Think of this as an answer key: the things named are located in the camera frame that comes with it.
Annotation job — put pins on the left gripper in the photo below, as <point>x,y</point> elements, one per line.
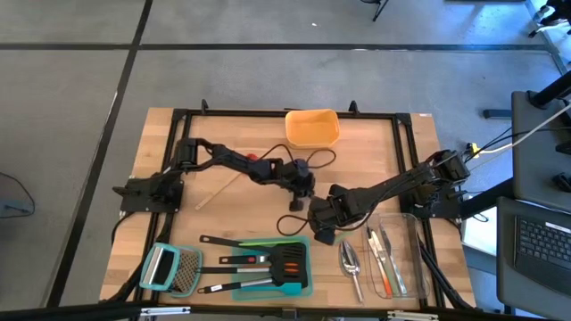
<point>296,176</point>

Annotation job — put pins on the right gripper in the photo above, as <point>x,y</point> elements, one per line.
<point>332,207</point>

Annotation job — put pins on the metal scoop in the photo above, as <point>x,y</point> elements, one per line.
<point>350,263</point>

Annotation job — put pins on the orange silicone spoon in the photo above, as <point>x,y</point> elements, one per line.
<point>291,264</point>

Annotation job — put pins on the silver table knife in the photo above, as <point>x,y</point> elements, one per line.
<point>388,243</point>

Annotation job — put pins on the long black slotted turner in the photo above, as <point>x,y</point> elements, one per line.
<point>218,241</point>

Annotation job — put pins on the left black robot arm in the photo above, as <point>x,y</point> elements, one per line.
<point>232,160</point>

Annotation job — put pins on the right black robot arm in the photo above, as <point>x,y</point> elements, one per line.
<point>401,183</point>

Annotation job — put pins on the orange plastic bin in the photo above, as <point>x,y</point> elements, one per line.
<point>312,127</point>

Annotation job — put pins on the clear plastic container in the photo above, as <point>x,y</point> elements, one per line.
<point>415,249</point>

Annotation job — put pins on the teal-framed metal grater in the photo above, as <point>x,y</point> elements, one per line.
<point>171,269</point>

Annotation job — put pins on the black stand beam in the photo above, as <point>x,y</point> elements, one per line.
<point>486,196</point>

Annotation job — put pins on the yellow plug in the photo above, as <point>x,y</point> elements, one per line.
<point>473,149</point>

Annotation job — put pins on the grey desk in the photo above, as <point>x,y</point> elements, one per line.
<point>506,267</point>
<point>526,169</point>

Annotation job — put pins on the black floor bar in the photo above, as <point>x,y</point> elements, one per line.
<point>497,114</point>

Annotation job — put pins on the black tripod leg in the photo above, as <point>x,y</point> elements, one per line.
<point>379,9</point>

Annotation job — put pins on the black laptop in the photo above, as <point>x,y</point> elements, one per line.
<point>542,249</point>

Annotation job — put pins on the black desk device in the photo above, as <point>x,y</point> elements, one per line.
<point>563,182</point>

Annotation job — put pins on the black rig crossbar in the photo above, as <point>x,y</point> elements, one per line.
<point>67,310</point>

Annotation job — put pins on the black stand pole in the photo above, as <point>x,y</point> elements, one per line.
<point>551,91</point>

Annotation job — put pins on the grey floor object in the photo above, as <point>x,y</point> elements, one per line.
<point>15,208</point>

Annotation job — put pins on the silver chair base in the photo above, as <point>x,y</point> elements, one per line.
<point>553,18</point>

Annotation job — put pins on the black table frame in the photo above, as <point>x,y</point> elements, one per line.
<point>232,113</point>

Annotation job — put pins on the silver bracket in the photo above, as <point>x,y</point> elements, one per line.
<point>412,315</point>
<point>165,310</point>

